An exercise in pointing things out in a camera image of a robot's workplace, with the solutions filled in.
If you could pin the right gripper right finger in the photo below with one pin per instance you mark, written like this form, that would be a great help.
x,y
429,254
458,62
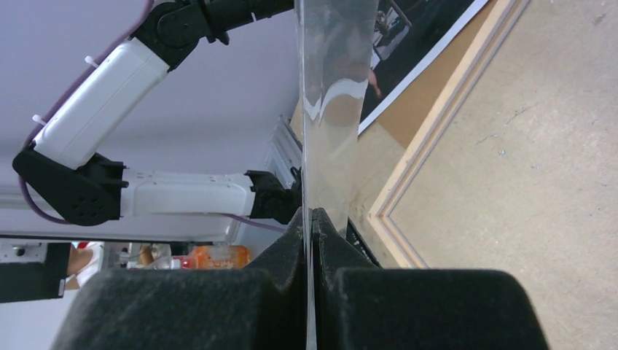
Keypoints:
x,y
362,306

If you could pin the printed photo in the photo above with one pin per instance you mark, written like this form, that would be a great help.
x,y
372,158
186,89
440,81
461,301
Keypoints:
x,y
408,36

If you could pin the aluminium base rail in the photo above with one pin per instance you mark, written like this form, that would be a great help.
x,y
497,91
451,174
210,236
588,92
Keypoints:
x,y
284,153

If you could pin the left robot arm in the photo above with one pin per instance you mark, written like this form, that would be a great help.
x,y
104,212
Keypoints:
x,y
61,159

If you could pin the brown backing board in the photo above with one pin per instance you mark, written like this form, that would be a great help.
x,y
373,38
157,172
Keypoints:
x,y
415,47

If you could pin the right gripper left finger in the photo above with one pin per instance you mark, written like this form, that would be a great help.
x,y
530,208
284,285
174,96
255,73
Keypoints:
x,y
260,306

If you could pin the clear acrylic sheet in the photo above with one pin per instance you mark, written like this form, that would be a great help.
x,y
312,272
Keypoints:
x,y
335,50

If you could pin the picture frame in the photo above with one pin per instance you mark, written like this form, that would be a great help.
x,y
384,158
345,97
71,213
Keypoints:
x,y
434,135

